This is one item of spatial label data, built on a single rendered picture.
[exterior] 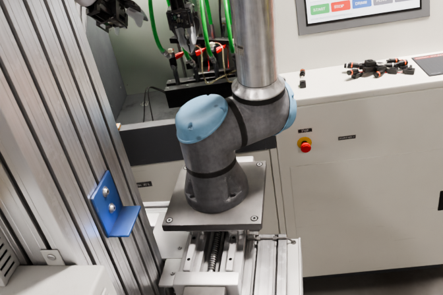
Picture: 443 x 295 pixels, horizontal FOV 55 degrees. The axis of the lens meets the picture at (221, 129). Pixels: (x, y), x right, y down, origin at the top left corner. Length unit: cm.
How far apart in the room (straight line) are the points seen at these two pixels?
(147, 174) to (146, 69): 58
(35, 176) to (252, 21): 46
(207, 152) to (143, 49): 116
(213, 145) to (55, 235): 38
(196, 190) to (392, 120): 86
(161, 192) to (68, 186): 106
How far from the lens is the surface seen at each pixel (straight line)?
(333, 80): 158
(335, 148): 161
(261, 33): 83
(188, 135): 88
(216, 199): 96
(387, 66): 162
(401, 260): 209
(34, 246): 70
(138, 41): 199
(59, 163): 65
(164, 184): 168
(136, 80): 207
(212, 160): 91
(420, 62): 169
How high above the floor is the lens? 169
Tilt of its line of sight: 31 degrees down
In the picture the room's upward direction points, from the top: 11 degrees counter-clockwise
